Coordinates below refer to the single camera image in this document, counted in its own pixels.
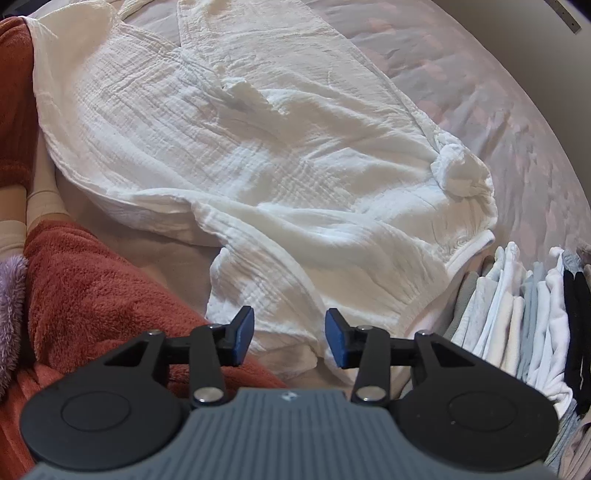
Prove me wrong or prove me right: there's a bed with pink dotted sheet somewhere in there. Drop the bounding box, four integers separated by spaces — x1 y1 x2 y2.
28 0 591 398

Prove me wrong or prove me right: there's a beige ribbed cloth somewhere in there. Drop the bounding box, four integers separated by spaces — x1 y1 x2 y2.
0 152 71 260

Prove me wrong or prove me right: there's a stack of folded clothes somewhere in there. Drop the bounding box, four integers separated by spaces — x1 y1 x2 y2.
442 240 591 480

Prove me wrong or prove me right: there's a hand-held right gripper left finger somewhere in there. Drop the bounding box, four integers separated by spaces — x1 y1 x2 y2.
104 307 256 408

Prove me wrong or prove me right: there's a grey wall switch panel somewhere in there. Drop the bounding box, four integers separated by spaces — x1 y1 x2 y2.
547 0 581 34

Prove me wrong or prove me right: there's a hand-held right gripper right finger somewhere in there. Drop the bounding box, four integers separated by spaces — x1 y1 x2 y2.
324 308 478 408

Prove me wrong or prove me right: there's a white muslin garment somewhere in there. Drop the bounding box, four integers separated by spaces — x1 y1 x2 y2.
30 0 499 376

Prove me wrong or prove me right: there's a purple fluffy cloth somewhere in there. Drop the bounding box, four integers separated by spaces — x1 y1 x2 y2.
0 254 30 398

